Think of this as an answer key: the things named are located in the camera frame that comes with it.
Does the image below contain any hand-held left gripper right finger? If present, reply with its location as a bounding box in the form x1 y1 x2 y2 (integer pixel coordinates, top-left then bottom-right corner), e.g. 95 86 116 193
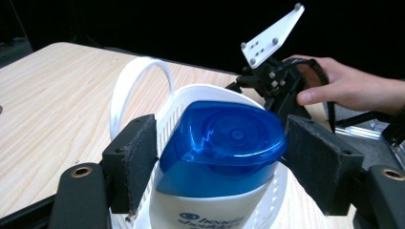
283 114 365 217

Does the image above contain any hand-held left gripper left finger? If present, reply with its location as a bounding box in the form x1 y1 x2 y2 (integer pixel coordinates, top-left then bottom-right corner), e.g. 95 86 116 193
102 114 160 215

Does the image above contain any white shampoo bottle blue cap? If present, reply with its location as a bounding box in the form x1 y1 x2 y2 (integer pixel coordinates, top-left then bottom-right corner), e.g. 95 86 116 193
149 100 288 229

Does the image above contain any white plastic basket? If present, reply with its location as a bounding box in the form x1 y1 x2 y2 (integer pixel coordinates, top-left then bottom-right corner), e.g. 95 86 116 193
109 56 289 229

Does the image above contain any black gripper hand strap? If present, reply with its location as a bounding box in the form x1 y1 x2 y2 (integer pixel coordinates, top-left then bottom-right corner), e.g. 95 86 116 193
283 57 337 135

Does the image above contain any aluminium frame rail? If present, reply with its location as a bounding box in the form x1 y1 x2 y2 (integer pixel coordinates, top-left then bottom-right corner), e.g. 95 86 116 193
333 125 395 142

